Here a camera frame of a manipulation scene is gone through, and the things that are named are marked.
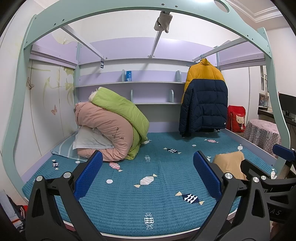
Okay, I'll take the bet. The grey cloth on rail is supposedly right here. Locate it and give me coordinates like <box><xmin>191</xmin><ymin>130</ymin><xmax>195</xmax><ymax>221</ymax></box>
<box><xmin>154</xmin><ymin>11</ymin><xmax>173</xmax><ymax>33</ymax></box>

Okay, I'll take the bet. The clothes pile on floor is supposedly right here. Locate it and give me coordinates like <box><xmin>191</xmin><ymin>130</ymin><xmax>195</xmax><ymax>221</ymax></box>
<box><xmin>0</xmin><ymin>190</ymin><xmax>28</xmax><ymax>232</ymax></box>

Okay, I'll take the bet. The navy and yellow puffer jacket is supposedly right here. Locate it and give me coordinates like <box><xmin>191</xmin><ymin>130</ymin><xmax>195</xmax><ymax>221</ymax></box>
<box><xmin>179</xmin><ymin>58</ymin><xmax>228</xmax><ymax>137</ymax></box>

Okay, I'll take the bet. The lavender headboard shelf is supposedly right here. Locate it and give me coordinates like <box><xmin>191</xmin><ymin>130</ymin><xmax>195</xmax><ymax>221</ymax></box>
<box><xmin>74</xmin><ymin>59</ymin><xmax>192</xmax><ymax>133</ymax></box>

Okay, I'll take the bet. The mint green bed frame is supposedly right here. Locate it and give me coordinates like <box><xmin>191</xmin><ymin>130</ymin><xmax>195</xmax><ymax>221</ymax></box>
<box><xmin>1</xmin><ymin>1</ymin><xmax>287</xmax><ymax>204</ymax></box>

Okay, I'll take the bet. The striped blue pillow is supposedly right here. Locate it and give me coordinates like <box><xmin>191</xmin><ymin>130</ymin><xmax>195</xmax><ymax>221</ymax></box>
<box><xmin>51</xmin><ymin>135</ymin><xmax>87</xmax><ymax>161</ymax></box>

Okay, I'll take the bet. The white pillow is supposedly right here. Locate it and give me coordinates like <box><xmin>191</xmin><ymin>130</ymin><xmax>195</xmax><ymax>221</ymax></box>
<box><xmin>73</xmin><ymin>126</ymin><xmax>114</xmax><ymax>150</ymax></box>

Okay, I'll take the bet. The green quilt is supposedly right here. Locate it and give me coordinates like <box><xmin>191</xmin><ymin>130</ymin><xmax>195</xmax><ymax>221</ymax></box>
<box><xmin>89</xmin><ymin>87</ymin><xmax>149</xmax><ymax>160</ymax></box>

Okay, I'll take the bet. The teal candy-pattern bed cover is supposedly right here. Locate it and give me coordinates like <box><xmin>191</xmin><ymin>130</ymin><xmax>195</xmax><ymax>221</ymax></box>
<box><xmin>21</xmin><ymin>131</ymin><xmax>277</xmax><ymax>237</ymax></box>

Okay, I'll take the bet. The beige coat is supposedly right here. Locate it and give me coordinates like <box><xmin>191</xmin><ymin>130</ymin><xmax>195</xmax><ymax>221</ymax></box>
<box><xmin>212</xmin><ymin>151</ymin><xmax>247</xmax><ymax>180</ymax></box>

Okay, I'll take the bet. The round table pink cloth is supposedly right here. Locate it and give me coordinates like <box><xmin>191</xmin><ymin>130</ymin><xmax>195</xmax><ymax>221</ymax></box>
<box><xmin>243</xmin><ymin>119</ymin><xmax>281</xmax><ymax>158</ymax></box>

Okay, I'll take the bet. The pink quilt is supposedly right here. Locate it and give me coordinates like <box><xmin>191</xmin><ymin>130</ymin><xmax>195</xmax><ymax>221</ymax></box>
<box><xmin>75</xmin><ymin>102</ymin><xmax>133</xmax><ymax>162</ymax></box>

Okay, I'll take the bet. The red cartoon bag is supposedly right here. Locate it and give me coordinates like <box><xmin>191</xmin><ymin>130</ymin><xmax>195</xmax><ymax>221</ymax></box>
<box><xmin>226</xmin><ymin>105</ymin><xmax>246</xmax><ymax>133</ymax></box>

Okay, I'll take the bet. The blue box on shelf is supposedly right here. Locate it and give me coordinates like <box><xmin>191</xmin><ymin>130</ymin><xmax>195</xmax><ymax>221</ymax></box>
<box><xmin>125</xmin><ymin>71</ymin><xmax>132</xmax><ymax>82</ymax></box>

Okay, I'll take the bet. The black monitor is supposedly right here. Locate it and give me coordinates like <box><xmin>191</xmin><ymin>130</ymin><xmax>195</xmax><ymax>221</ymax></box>
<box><xmin>279</xmin><ymin>93</ymin><xmax>296</xmax><ymax>120</ymax></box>

